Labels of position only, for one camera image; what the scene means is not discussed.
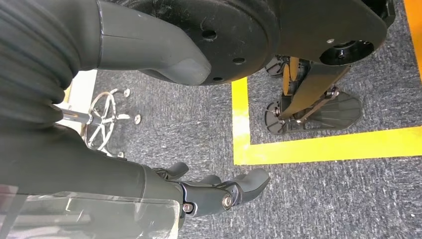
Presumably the clear plastic plate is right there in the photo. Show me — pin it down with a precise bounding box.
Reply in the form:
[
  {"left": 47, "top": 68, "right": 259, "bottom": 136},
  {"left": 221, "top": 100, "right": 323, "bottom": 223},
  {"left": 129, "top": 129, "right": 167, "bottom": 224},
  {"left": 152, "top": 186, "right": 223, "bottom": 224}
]
[{"left": 0, "top": 184, "right": 181, "bottom": 239}]

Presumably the chrome stool base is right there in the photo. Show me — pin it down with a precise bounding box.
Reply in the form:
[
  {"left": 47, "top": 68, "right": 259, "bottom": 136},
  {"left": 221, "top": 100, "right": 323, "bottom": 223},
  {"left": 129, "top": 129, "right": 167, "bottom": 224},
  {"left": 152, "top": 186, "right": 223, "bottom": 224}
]
[{"left": 61, "top": 87, "right": 142, "bottom": 160}]

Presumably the black robot waist body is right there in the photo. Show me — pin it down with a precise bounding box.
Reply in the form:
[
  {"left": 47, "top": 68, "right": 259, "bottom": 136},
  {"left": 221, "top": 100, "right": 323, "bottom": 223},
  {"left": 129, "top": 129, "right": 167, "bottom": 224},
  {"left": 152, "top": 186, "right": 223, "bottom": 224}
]
[{"left": 105, "top": 0, "right": 396, "bottom": 87}]

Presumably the black robot foot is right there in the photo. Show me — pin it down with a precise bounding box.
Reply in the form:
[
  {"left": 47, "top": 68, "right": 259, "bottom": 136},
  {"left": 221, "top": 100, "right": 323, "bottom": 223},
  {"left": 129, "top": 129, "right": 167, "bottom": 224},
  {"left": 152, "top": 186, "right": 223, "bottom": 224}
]
[
  {"left": 264, "top": 55, "right": 291, "bottom": 79},
  {"left": 263, "top": 91, "right": 363, "bottom": 135}
]

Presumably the black and yellow robot leg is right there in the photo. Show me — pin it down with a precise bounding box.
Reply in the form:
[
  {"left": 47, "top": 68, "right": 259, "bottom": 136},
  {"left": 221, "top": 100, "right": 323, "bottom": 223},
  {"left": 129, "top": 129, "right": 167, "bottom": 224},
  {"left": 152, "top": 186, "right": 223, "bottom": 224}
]
[{"left": 282, "top": 56, "right": 351, "bottom": 120}]

